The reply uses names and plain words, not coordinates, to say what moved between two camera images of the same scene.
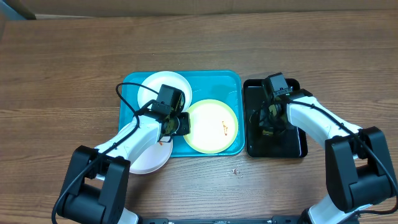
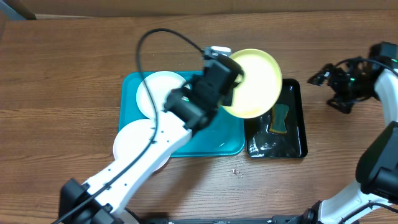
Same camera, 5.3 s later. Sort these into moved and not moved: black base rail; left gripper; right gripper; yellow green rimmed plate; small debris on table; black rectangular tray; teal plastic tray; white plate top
Moved: left gripper; yellow green rimmed plate; right gripper
Not moved: black base rail; white plate top; black rectangular tray; teal plastic tray; small debris on table
